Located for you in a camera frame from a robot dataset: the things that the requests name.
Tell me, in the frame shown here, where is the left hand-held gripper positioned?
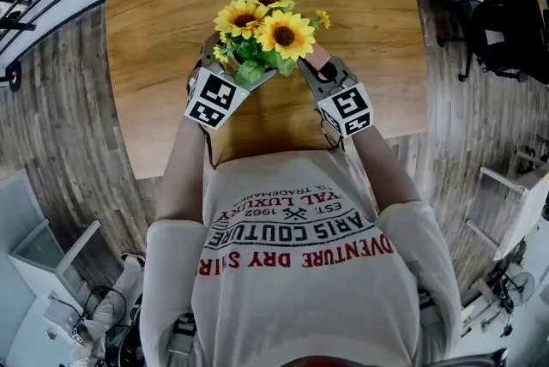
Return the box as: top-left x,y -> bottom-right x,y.
184,34 -> 278,130

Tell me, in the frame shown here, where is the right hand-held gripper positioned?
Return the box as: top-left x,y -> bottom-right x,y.
297,56 -> 373,139

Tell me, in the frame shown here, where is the pink cloth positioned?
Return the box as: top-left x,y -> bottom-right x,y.
307,45 -> 332,71

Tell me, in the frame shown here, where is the sunflower bouquet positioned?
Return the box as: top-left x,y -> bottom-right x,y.
213,0 -> 332,88

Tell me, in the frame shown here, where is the person's right forearm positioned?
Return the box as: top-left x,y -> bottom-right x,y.
351,124 -> 421,214

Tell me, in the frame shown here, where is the person's left forearm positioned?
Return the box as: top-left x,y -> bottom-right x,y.
154,114 -> 211,225

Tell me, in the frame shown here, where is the black office chair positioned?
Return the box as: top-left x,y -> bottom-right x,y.
437,0 -> 549,86

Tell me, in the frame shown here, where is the person's white printed shirt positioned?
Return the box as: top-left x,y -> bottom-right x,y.
139,150 -> 463,367

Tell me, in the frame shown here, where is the white glass cabinet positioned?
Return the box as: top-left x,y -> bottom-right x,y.
0,167 -> 102,315

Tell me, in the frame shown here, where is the small floor fan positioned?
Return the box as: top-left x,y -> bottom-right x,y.
499,270 -> 536,307

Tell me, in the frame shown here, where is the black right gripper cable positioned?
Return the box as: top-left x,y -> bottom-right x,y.
317,116 -> 347,153

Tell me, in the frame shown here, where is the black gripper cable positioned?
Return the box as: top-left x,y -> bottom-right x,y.
317,116 -> 347,153
203,127 -> 218,169

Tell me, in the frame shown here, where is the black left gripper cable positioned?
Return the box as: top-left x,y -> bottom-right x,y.
203,127 -> 218,169

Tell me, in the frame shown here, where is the white desk frame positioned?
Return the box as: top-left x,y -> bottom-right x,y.
465,165 -> 549,262

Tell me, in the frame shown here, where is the grey backpack strap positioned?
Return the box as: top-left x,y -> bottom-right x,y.
166,311 -> 198,367
418,290 -> 443,328

